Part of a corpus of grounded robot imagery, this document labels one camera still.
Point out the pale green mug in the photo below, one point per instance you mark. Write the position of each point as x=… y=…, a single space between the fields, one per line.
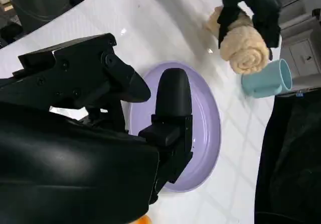
x=263 y=83

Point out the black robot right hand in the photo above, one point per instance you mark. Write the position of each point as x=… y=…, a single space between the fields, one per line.
x=62 y=163

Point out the orange and white bread roll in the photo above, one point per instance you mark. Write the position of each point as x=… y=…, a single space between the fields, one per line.
x=144 y=220

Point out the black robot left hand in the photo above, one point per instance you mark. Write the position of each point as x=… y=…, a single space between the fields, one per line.
x=263 y=5

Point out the black cloth backdrop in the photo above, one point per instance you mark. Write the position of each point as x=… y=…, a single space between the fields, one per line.
x=291 y=163

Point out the grey metal cabinet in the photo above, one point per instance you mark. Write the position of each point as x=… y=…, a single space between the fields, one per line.
x=301 y=50

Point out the dark grey bin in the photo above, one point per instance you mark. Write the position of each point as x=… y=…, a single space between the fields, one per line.
x=40 y=3

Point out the lilac plate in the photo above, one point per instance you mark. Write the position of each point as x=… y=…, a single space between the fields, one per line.
x=203 y=133

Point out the beige towel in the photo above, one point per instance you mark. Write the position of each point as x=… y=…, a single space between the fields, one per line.
x=245 y=53

